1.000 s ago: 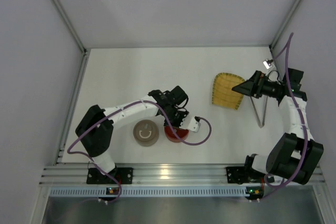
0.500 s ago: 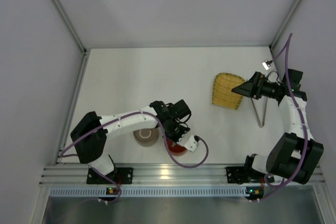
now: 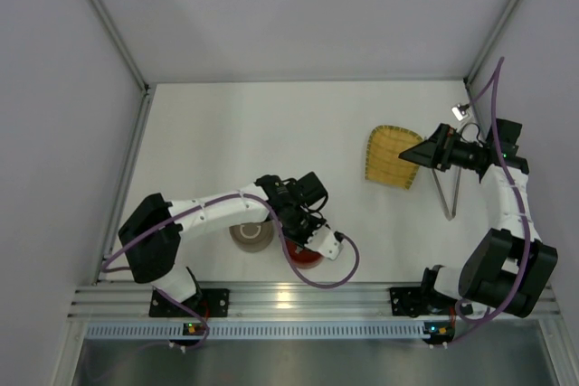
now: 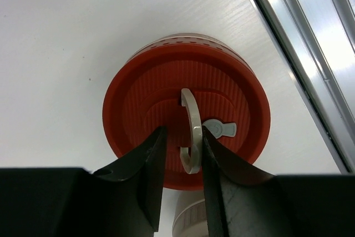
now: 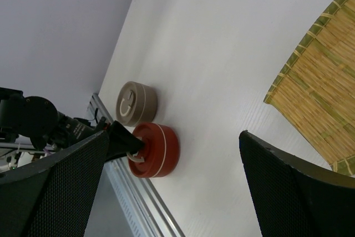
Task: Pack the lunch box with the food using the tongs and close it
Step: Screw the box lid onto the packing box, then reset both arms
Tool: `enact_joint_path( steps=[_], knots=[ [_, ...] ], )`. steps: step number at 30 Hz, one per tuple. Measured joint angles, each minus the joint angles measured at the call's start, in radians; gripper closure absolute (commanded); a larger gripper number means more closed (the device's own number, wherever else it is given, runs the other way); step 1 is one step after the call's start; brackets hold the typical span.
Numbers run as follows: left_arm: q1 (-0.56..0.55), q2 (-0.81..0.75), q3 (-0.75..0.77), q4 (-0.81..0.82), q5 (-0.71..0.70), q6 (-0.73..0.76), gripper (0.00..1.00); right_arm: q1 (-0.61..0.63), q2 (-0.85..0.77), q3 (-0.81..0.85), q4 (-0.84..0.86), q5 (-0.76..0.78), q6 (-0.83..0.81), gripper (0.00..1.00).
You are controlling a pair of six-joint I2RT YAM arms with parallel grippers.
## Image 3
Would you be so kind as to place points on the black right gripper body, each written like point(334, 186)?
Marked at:
point(441, 151)

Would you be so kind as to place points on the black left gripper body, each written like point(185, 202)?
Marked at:
point(304, 232)

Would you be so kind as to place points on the red round lid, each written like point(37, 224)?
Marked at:
point(295, 251)

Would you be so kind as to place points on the red-banded steel bowl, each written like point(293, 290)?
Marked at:
point(301, 263)

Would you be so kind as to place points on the beige-banded steel bowl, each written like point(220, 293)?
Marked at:
point(252, 246)

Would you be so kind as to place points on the brown round lid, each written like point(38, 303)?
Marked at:
point(252, 231)

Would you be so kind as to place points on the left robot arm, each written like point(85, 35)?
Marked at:
point(154, 232)

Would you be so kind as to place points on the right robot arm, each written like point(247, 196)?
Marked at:
point(511, 265)

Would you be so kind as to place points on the bamboo tray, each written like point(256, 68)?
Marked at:
point(382, 162)

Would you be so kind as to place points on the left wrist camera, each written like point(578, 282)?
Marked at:
point(324, 242)

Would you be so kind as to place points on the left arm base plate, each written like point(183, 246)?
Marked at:
point(208, 303)

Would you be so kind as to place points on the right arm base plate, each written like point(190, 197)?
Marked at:
point(416, 301)

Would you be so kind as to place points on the right frame post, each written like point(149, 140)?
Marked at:
point(506, 13)

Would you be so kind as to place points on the frame post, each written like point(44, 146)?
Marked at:
point(506, 13)
point(112, 31)

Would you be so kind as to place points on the aluminium mounting rail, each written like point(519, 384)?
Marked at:
point(248, 301)

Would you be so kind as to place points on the slotted cable duct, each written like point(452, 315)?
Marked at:
point(389, 330)

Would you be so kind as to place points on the left frame post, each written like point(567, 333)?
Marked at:
point(112, 31)

